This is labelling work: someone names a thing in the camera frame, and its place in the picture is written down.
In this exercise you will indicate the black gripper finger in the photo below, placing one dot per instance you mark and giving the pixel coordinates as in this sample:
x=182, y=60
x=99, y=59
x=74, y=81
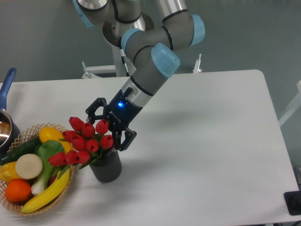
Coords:
x=91, y=110
x=129, y=136

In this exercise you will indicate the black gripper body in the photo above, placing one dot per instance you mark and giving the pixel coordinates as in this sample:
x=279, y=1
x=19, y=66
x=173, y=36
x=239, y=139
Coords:
x=120, y=112

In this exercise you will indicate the red tulip bouquet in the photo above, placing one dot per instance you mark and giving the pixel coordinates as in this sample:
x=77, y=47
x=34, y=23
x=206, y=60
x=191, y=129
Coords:
x=89, y=144

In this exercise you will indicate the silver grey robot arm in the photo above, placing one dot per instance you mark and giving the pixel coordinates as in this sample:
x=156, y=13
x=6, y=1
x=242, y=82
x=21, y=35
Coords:
x=151, y=52

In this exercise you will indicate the dark grey ribbed vase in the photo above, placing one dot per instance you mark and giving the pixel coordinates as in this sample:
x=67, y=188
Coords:
x=107, y=169

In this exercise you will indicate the yellow lemon squash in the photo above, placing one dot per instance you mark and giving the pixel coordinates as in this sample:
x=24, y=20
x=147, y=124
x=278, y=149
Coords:
x=50, y=133

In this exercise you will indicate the yellow banana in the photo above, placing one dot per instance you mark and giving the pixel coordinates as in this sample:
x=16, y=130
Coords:
x=47, y=196

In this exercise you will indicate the green bok choy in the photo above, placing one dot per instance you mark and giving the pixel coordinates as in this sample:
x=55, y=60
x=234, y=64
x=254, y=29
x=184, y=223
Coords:
x=45, y=151

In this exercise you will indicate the woven wicker basket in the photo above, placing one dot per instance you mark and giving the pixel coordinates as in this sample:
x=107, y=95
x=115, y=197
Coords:
x=22, y=138

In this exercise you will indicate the red round fruit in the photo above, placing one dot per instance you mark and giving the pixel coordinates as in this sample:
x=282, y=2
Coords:
x=52, y=179

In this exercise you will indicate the green cucumber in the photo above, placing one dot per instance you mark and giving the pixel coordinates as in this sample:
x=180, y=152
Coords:
x=27, y=147

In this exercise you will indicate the beige round disc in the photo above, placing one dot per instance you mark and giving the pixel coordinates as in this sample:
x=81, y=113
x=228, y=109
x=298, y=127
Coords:
x=29, y=166

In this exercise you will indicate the orange fruit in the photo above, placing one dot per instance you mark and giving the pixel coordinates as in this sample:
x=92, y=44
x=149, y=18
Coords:
x=18, y=191

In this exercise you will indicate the yellow bell pepper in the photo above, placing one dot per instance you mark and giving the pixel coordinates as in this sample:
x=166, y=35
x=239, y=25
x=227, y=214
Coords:
x=8, y=172

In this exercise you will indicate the black device at edge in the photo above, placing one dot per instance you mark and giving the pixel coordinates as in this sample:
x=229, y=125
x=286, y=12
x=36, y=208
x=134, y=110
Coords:
x=293, y=202

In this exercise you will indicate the blue handled saucepan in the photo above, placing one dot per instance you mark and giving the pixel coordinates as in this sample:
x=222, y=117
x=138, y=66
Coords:
x=8, y=130

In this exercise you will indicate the white frame at right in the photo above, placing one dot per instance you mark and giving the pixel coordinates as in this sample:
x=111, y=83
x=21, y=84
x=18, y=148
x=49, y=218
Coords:
x=292, y=107

